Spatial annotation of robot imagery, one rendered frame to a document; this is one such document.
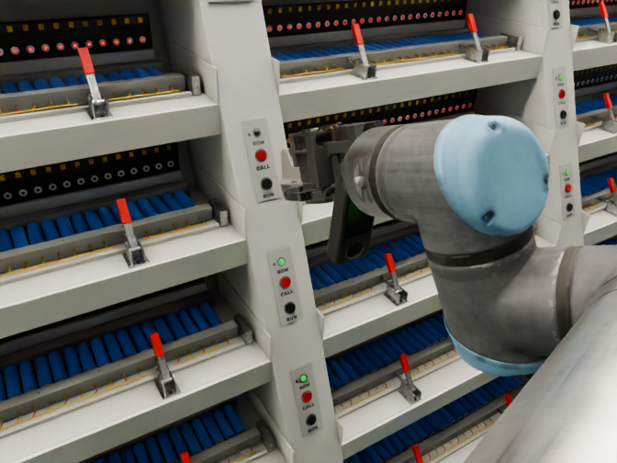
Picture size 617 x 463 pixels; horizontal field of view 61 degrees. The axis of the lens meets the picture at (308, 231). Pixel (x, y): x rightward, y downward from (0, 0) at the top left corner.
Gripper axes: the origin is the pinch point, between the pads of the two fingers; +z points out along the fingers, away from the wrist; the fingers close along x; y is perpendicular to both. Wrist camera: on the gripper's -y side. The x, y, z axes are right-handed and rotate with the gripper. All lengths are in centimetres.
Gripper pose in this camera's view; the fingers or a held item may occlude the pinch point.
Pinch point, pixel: (291, 186)
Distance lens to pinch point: 71.6
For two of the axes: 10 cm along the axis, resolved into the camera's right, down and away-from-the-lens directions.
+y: -1.6, -9.7, -2.0
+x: -8.6, 2.4, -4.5
